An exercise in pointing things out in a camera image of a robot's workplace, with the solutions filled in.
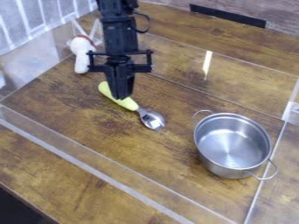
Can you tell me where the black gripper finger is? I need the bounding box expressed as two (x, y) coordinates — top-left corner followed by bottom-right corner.
(104, 66), (120, 100)
(119, 66), (135, 99)

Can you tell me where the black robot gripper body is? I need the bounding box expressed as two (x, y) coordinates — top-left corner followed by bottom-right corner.
(87, 15), (154, 74)

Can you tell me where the stainless steel pot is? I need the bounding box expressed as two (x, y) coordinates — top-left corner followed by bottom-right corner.
(192, 110), (278, 181)

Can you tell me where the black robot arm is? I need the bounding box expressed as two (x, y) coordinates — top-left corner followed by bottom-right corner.
(87, 0), (154, 100)

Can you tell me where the white toy mushroom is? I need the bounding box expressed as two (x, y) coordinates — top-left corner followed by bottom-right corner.
(69, 35), (96, 74)

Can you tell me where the clear acrylic triangle stand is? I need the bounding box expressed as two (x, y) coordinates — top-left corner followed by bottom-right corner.
(67, 19), (103, 48)

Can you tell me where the black bar on table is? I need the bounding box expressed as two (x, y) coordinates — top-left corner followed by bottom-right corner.
(190, 3), (267, 28)

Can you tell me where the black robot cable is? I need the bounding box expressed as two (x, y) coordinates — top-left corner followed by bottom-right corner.
(130, 8), (152, 35)

